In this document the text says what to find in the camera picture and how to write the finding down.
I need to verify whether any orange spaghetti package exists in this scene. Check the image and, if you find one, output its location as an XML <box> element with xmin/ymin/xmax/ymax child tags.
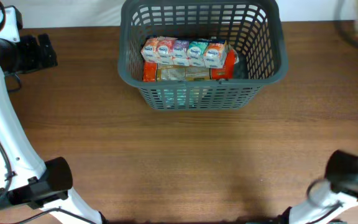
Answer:
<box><xmin>143</xmin><ymin>50</ymin><xmax>239</xmax><ymax>82</ymax></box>

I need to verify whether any Kleenex tissue multipack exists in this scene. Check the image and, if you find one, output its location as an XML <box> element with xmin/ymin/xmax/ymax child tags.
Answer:
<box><xmin>140</xmin><ymin>36</ymin><xmax>229</xmax><ymax>68</ymax></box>

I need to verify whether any teal wet wipes pack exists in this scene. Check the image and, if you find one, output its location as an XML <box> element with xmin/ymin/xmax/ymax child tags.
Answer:
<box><xmin>159</xmin><ymin>89</ymin><xmax>199</xmax><ymax>108</ymax></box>

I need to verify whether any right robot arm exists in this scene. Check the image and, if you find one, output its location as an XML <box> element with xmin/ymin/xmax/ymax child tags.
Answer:
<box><xmin>278</xmin><ymin>150</ymin><xmax>358</xmax><ymax>224</ymax></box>

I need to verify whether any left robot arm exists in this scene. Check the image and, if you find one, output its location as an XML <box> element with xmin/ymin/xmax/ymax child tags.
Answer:
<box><xmin>0</xmin><ymin>2</ymin><xmax>106</xmax><ymax>223</ymax></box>

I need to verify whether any grey plastic basket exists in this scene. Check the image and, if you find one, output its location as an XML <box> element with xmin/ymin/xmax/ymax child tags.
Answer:
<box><xmin>118</xmin><ymin>0</ymin><xmax>288</xmax><ymax>110</ymax></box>

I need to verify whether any right black cable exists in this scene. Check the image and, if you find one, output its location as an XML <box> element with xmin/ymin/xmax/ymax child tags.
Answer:
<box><xmin>306</xmin><ymin>0</ymin><xmax>358</xmax><ymax>224</ymax></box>

